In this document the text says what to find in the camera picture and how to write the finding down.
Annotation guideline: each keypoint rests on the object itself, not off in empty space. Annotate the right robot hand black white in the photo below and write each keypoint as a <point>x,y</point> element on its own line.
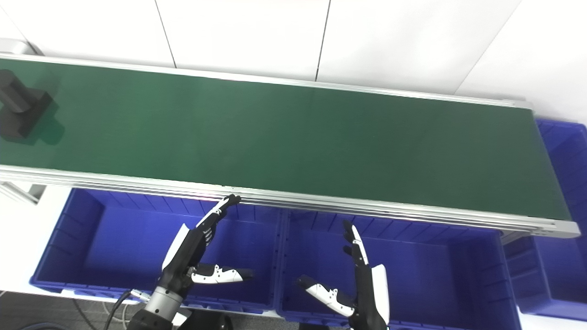
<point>369,293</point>

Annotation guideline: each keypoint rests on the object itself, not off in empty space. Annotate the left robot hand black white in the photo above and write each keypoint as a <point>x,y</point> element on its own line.
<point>183,259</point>

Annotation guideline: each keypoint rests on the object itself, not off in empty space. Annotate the black cylinder-on-block part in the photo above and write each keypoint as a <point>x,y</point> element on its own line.
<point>20,110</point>

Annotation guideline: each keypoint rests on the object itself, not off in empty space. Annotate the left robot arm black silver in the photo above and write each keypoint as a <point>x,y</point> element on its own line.
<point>160,307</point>

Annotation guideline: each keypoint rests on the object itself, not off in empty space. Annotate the blue plastic bin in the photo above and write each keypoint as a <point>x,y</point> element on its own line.
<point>562,256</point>
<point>431,275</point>
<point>124,247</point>

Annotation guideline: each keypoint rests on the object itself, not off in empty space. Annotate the aluminium conveyor support leg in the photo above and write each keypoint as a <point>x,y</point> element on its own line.
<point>20,191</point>

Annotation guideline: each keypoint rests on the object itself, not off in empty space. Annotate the green conveyor belt aluminium frame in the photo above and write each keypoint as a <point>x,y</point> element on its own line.
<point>284,137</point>

